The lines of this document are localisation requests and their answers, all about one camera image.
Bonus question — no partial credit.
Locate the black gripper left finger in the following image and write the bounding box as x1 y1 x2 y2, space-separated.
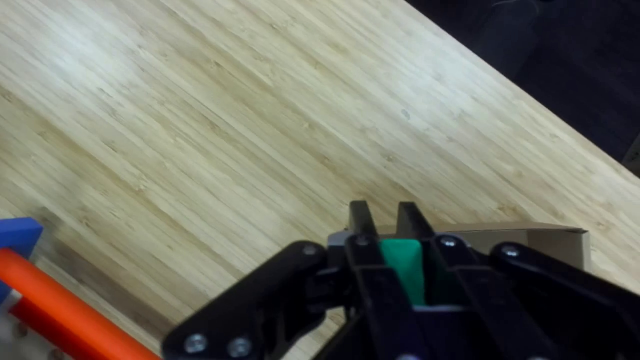
163 199 422 360

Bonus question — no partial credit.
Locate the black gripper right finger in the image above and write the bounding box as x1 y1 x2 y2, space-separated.
397 201 640 360

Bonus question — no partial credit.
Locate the green rectangular block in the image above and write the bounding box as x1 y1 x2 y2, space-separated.
380 237 426 306

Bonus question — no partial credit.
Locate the open cardboard box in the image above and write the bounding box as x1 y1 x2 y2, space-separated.
326 224 591 272

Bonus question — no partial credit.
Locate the orange toy cylinder bar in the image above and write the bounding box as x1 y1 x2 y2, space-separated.
0 248 161 360

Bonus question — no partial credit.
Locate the blue wooden toy workbench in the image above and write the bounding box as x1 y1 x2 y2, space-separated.
0 215 44 306

